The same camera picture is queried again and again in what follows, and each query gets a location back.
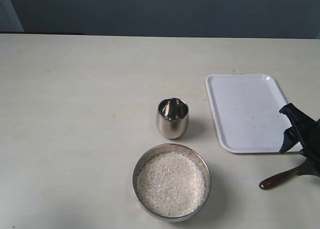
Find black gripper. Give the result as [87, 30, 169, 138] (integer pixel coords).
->
[279, 103, 320, 177]

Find dark brown wooden spoon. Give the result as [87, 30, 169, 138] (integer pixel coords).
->
[258, 166, 300, 190]

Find stainless steel cup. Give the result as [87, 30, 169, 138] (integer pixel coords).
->
[156, 97, 189, 140]

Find steel bowl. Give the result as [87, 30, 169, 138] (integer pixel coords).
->
[132, 143, 212, 223]

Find grainy beige powder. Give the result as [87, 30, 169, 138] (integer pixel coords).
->
[137, 152, 205, 218]

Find white rectangular plastic tray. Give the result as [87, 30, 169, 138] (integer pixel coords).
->
[205, 74, 291, 154]

